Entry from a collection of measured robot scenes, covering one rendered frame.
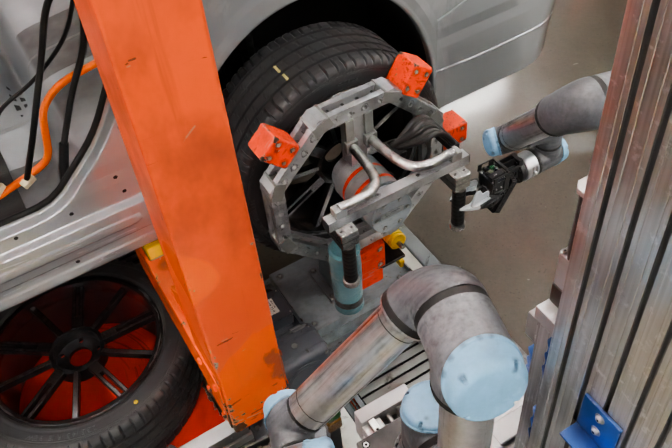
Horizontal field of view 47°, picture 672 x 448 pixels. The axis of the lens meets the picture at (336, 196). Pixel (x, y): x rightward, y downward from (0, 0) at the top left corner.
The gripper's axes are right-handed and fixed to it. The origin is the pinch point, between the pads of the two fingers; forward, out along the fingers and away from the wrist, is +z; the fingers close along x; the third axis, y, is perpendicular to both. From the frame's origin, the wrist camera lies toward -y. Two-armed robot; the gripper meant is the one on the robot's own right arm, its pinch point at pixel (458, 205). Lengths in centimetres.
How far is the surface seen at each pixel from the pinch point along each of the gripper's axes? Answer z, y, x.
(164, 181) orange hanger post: 74, 59, 9
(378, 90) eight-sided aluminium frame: 9.9, 29.0, -22.0
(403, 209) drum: 13.6, 1.4, -6.0
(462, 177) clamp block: 0.6, 11.7, 1.5
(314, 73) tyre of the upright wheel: 23, 35, -31
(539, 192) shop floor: -82, -83, -47
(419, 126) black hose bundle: 4.3, 21.2, -12.0
